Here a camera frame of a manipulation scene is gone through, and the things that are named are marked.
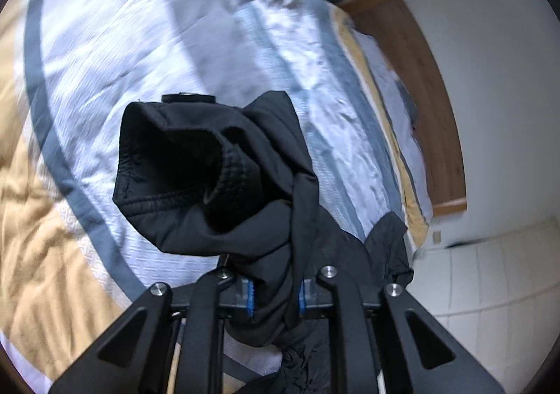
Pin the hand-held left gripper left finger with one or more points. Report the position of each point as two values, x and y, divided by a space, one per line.
250 298

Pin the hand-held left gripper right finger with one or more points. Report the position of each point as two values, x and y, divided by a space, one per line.
302 300

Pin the black jacket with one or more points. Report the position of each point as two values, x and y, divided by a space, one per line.
245 201

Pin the white panelled wardrobe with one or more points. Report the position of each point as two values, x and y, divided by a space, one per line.
494 280

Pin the striped pillow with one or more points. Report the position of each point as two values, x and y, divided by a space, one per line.
385 74

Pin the wooden headboard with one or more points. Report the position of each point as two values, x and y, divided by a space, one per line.
420 70

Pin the striped bed quilt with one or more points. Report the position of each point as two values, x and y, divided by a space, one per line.
131 48

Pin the wall socket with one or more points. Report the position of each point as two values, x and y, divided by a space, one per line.
436 237

